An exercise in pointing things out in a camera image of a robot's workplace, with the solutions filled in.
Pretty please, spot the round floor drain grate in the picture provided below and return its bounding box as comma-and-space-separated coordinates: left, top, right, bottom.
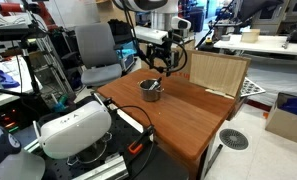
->
218, 128, 250, 151

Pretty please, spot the blue glove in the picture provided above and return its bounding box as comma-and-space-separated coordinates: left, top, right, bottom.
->
0, 69, 21, 90

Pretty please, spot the grey office chair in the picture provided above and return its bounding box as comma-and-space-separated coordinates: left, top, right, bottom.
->
74, 22, 123, 89

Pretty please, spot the small silver steel pot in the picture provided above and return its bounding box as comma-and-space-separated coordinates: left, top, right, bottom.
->
137, 78, 165, 103

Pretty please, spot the white VR headset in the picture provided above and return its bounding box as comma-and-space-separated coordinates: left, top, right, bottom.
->
37, 100, 113, 161

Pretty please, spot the grey metal table leg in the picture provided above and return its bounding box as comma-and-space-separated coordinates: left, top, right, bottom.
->
203, 143, 224, 178

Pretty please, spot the black camera on stand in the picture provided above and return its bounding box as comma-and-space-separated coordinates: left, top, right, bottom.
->
0, 25, 48, 98

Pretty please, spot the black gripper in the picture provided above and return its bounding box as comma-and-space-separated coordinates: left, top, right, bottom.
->
155, 40, 181, 78

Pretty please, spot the teal handled tool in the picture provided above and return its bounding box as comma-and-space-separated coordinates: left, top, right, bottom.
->
50, 93, 70, 113

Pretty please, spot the black perforated breadboard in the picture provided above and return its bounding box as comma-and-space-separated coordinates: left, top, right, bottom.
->
21, 95, 190, 180

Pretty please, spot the white perforated tray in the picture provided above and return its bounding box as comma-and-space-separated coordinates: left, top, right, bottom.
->
239, 76, 267, 99

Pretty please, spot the black and white marker pen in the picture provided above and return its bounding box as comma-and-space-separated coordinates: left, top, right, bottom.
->
149, 76, 163, 91

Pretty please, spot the cardboard box with blue contents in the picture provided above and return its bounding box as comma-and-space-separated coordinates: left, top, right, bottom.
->
264, 91, 297, 147

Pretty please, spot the metal shelf rack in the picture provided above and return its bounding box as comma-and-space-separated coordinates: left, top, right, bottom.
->
27, 32, 76, 102

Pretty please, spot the small light wooden box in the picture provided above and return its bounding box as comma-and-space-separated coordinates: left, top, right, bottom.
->
240, 28, 261, 44

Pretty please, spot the aluminium extrusion rail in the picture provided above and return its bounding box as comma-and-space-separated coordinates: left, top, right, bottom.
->
70, 154, 130, 180

